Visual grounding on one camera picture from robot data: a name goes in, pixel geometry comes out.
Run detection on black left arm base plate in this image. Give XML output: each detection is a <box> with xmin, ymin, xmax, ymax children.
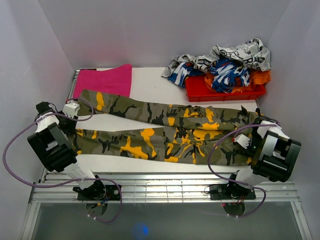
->
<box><xmin>76</xmin><ymin>185</ymin><xmax>120</xmax><ymax>202</ymax></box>

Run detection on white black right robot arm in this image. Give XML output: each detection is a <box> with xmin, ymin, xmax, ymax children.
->
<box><xmin>225</xmin><ymin>108</ymin><xmax>301</xmax><ymax>199</ymax></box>

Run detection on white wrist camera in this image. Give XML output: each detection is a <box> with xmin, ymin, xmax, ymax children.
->
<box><xmin>232</xmin><ymin>134</ymin><xmax>250</xmax><ymax>149</ymax></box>
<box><xmin>62</xmin><ymin>100</ymin><xmax>80</xmax><ymax>119</ymax></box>

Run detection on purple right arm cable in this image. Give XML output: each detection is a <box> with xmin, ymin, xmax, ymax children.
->
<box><xmin>207</xmin><ymin>118</ymin><xmax>281</xmax><ymax>218</ymax></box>

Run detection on aluminium table frame rail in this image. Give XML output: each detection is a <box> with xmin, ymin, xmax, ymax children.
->
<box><xmin>22</xmin><ymin>67</ymin><xmax>312</xmax><ymax>240</ymax></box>

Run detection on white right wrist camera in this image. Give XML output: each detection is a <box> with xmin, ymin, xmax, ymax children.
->
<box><xmin>232</xmin><ymin>134</ymin><xmax>250</xmax><ymax>149</ymax></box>

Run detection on newspaper print trousers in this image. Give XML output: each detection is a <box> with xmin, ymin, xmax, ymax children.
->
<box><xmin>161</xmin><ymin>38</ymin><xmax>271</xmax><ymax>78</ymax></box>

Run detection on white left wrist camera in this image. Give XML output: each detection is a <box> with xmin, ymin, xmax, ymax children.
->
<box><xmin>62</xmin><ymin>100</ymin><xmax>80</xmax><ymax>119</ymax></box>

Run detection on blue white patterned trousers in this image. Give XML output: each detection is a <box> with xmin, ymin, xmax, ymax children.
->
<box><xmin>166</xmin><ymin>57</ymin><xmax>251</xmax><ymax>94</ymax></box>

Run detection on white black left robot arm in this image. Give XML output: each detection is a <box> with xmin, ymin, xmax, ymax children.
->
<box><xmin>27</xmin><ymin>100</ymin><xmax>107</xmax><ymax>200</ymax></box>

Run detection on camouflage yellow green trousers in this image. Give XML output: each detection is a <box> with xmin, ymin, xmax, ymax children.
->
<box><xmin>72</xmin><ymin>89</ymin><xmax>258</xmax><ymax>166</ymax></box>

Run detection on red plastic tray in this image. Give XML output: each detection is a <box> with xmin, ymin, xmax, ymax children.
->
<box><xmin>185</xmin><ymin>75</ymin><xmax>266</xmax><ymax>102</ymax></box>

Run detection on orange trousers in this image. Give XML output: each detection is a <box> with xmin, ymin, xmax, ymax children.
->
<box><xmin>204</xmin><ymin>69</ymin><xmax>271</xmax><ymax>94</ymax></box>

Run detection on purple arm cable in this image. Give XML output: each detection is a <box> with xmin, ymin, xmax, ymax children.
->
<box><xmin>2</xmin><ymin>98</ymin><xmax>123</xmax><ymax>223</ymax></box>
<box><xmin>207</xmin><ymin>118</ymin><xmax>281</xmax><ymax>218</ymax></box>

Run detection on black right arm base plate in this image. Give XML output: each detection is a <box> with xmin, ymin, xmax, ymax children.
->
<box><xmin>209</xmin><ymin>184</ymin><xmax>256</xmax><ymax>200</ymax></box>

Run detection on folded pink trousers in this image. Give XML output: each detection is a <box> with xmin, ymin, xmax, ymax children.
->
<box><xmin>72</xmin><ymin>64</ymin><xmax>133</xmax><ymax>98</ymax></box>

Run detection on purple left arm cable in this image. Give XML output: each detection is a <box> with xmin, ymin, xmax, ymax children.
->
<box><xmin>2</xmin><ymin>98</ymin><xmax>123</xmax><ymax>223</ymax></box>

